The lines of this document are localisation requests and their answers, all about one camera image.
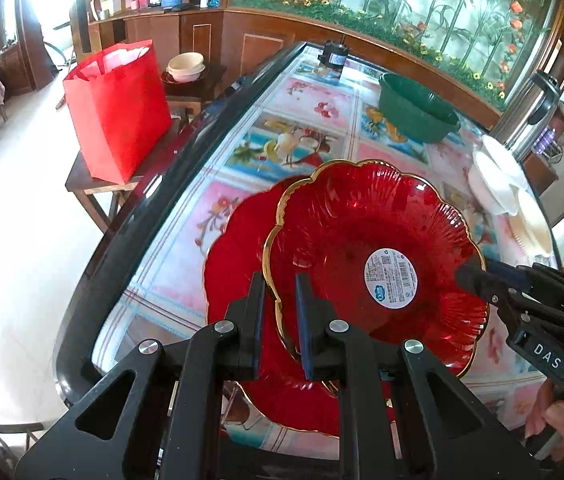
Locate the stainless steel thermos jug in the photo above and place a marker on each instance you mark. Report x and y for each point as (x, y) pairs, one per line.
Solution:
(526, 115)

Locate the black framed dining table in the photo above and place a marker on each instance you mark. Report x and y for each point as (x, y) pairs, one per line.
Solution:
(112, 285)

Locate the purple plastic item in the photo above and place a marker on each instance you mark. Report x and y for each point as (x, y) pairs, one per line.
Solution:
(545, 141)

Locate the small wooden table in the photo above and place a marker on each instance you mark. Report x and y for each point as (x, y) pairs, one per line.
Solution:
(87, 182)

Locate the red glass plate gold rim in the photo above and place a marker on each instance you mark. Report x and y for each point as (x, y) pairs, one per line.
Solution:
(242, 260)

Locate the white bowl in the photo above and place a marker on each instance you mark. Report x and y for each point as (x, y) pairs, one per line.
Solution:
(504, 160)
(486, 185)

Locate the large cream bowl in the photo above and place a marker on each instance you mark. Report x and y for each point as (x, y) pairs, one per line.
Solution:
(534, 222)

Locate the wooden cabinet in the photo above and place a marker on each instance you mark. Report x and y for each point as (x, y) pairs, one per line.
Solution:
(197, 35)

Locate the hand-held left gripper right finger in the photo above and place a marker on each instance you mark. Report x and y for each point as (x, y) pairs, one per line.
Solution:
(304, 320)

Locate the person's right hand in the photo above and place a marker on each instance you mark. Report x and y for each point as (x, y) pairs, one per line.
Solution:
(561, 417)

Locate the small cream bowl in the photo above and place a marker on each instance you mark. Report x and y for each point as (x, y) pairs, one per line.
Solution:
(187, 76)
(186, 61)

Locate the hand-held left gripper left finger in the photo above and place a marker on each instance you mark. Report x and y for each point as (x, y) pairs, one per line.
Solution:
(260, 310)

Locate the red glass plate with label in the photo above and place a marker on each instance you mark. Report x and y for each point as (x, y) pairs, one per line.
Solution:
(361, 220)

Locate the dark wooden stool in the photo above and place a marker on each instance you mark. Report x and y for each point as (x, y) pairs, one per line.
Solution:
(212, 80)

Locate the green plastic basin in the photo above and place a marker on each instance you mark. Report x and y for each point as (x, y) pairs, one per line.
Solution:
(411, 110)

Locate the dark red saucer plate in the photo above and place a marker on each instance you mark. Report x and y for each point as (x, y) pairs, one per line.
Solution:
(166, 77)

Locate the red paper bag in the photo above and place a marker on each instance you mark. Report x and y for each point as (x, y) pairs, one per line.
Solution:
(117, 110)

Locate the fruit print tablecloth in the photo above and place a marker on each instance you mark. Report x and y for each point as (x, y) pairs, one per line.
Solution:
(312, 105)

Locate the small black motor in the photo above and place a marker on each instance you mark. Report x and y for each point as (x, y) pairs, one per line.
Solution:
(334, 55)

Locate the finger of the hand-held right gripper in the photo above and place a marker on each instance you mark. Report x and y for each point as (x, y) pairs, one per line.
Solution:
(476, 282)
(509, 274)

